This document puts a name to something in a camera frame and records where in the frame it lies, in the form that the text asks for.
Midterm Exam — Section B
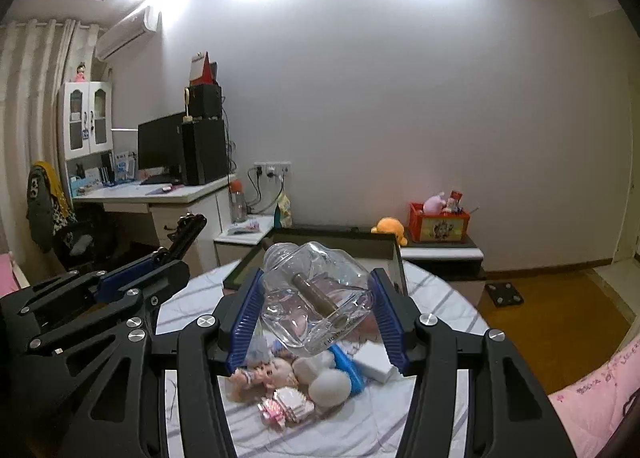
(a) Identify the yellow snack bag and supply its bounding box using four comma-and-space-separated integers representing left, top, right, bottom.
274, 192, 293, 228

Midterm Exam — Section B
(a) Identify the blue plastic case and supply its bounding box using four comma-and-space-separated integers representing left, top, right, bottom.
328, 344, 366, 397

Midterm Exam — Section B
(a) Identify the white plush toy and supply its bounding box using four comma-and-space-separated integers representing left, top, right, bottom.
292, 351, 350, 410

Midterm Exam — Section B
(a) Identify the black bathroom scale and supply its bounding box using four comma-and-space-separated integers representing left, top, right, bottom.
485, 282, 524, 307

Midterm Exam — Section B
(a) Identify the wall power strip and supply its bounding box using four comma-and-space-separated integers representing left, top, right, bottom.
254, 162, 292, 178

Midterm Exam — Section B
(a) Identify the low black white cabinet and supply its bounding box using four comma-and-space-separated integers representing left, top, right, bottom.
400, 236, 486, 306

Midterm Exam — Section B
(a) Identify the black computer monitor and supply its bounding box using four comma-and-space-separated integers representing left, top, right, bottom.
137, 113, 184, 185

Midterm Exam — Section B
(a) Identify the orange cap water bottle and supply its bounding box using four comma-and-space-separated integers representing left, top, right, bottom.
229, 179, 247, 223

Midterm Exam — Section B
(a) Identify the white air conditioner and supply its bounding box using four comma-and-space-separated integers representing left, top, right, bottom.
94, 6, 160, 61

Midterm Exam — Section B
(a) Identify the white desk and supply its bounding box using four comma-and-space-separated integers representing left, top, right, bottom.
73, 173, 236, 277

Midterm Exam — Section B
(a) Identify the white rectangular box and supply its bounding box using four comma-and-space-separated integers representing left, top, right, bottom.
352, 341, 395, 384

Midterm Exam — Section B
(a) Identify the pink black storage box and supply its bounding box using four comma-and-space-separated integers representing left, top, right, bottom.
221, 224, 409, 297

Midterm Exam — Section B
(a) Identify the beige curtain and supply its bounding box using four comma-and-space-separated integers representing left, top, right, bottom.
1, 19, 100, 282

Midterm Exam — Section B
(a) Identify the white striped tablecloth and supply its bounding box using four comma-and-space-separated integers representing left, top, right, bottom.
156, 262, 488, 457

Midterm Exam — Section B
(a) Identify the red white calendar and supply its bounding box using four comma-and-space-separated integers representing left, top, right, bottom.
189, 51, 217, 86

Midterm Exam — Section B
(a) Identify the pink doll on cabinet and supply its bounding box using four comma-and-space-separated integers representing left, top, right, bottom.
73, 62, 87, 83

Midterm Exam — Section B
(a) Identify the pink quilt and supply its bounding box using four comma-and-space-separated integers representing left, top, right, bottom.
549, 337, 639, 457

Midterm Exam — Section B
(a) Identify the small black speaker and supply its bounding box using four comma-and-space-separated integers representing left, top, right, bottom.
188, 84, 222, 119

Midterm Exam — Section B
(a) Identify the red toy crate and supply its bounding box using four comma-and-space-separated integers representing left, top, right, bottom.
408, 202, 471, 242

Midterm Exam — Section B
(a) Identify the orange plush toy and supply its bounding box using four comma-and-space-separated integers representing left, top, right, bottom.
371, 217, 408, 247

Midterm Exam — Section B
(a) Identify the white side table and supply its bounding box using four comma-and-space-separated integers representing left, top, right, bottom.
214, 215, 273, 266

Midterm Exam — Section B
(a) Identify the chair with dark clothes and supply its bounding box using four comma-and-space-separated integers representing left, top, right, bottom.
26, 161, 94, 270

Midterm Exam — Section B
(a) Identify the small baby doll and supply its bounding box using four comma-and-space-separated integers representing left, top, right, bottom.
229, 357, 298, 392

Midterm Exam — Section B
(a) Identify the white glass-door cabinet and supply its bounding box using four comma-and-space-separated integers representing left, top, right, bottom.
58, 82, 113, 161

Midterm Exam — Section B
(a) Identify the pink plush in crate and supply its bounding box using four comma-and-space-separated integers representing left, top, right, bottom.
422, 192, 447, 216

